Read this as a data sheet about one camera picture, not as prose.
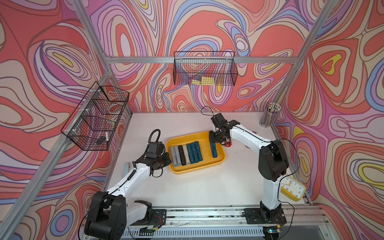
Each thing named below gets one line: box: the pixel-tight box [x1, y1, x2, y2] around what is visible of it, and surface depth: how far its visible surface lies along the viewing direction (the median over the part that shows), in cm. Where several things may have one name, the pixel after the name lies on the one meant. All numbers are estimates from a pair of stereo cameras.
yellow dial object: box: [280, 174, 306, 202], surface depth 81 cm
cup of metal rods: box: [258, 102, 282, 128], surface depth 103 cm
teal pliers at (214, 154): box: [210, 142, 218, 158], surface depth 91 cm
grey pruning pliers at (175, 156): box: [170, 146, 181, 168], surface depth 93 cm
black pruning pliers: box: [178, 145, 187, 166], surface depth 95 cm
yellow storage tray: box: [166, 131, 226, 175], surface depth 97 cm
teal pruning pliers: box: [186, 143, 195, 164], surface depth 95 cm
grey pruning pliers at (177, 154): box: [174, 145, 182, 166], surface depth 95 cm
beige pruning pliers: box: [182, 145, 191, 166], surface depth 94 cm
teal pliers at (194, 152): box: [191, 142, 199, 163], surface depth 95 cm
